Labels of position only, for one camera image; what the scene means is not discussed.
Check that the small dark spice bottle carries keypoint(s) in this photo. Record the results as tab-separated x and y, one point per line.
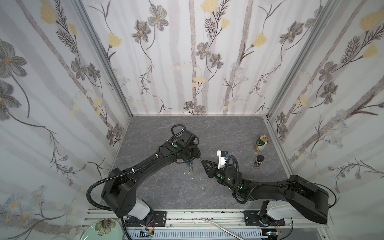
259	160

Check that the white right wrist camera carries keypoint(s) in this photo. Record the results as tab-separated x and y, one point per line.
223	157

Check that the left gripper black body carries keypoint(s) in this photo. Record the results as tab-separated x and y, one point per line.
193	153

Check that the white slotted cable duct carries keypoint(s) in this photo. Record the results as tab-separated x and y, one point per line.
198	234

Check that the green beer can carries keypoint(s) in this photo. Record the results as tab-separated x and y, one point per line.
261	143

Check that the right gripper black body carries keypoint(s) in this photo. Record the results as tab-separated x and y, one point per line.
212	168

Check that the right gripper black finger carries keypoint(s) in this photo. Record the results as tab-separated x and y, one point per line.
206	166
213	164

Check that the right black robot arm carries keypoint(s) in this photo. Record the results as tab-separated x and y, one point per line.
305	197

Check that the green floral plate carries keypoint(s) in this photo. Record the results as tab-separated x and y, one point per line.
105	229

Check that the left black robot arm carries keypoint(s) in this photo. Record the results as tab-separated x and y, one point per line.
119	191

